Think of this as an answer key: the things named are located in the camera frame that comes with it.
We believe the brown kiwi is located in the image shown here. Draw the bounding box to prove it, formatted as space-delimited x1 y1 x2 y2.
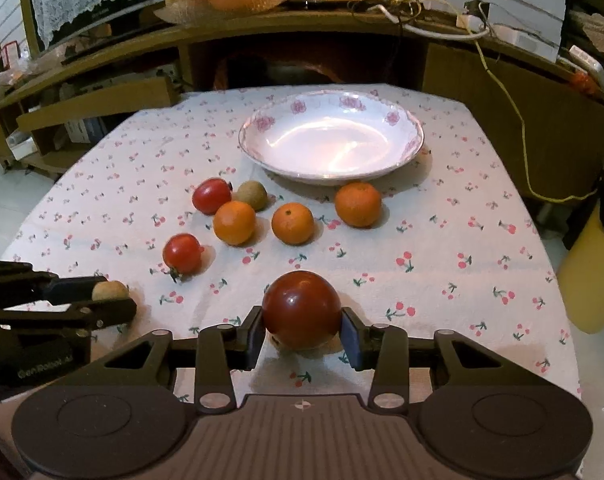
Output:
235 180 270 211
92 281 130 301

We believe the large dark red tomato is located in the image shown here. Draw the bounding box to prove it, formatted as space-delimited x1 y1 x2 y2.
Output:
262 270 341 351

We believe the small red tomato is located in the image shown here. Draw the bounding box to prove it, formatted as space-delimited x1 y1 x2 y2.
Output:
162 233 202 281
191 178 232 216

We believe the orange tangerine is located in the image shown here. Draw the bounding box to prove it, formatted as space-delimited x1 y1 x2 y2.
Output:
334 182 382 228
213 200 256 246
270 203 315 246

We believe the small red tomato back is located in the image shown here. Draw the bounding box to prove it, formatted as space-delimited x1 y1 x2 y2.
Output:
191 178 232 216

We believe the cherry print tablecloth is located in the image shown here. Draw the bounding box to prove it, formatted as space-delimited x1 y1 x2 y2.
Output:
4 86 580 392

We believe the wooden tv cabinet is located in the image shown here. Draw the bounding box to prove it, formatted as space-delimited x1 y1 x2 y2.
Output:
0 11 604 198

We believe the yellow trash bin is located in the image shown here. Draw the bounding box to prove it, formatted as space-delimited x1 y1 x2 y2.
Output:
557 180 604 334

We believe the white floral porcelain bowl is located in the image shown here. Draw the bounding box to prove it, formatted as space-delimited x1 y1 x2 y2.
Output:
238 90 424 185

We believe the small red object on cabinet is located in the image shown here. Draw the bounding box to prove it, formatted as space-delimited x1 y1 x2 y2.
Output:
569 72 599 96

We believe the white power strip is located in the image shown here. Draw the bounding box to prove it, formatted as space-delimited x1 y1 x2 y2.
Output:
456 0 560 63

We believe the woven fruit tray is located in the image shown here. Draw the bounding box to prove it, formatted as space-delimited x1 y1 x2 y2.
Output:
154 0 285 26

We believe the black television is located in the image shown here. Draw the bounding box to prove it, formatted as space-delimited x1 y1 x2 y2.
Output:
16 0 194 64

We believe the white router box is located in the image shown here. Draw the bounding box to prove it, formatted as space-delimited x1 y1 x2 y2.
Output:
568 46 604 92

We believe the white cable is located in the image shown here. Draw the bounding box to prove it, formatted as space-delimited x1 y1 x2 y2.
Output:
364 3 491 42

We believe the yellow cable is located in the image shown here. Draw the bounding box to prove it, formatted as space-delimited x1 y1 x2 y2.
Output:
281 0 600 205

